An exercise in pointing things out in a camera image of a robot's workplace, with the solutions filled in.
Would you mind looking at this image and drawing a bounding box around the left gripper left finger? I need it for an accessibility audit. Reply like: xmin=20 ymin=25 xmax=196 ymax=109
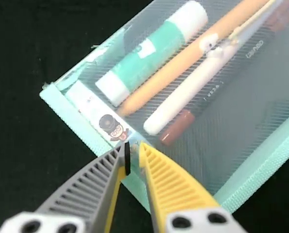
xmin=0 ymin=141 xmax=131 ymax=233

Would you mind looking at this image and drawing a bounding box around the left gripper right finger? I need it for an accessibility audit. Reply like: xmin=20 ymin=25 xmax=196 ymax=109
xmin=137 ymin=142 xmax=242 ymax=233

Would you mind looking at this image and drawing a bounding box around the mint green mesh zipper pouch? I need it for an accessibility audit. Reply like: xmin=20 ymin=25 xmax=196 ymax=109
xmin=39 ymin=0 xmax=289 ymax=215

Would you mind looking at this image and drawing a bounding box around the brown pen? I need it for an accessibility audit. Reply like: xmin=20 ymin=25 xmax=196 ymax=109
xmin=159 ymin=109 xmax=195 ymax=147

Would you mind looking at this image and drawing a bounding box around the white eraser with cartoon print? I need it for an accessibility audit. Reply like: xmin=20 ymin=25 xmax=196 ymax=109
xmin=65 ymin=80 xmax=135 ymax=143

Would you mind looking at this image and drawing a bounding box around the white pen with cartoon clip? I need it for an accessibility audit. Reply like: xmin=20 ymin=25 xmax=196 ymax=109
xmin=143 ymin=33 xmax=244 ymax=135

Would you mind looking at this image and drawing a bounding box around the orange pen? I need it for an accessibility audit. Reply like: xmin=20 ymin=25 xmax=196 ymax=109
xmin=116 ymin=0 xmax=273 ymax=117

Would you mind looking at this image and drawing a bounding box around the green and white glue stick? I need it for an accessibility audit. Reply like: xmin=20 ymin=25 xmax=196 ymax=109
xmin=95 ymin=0 xmax=208 ymax=107

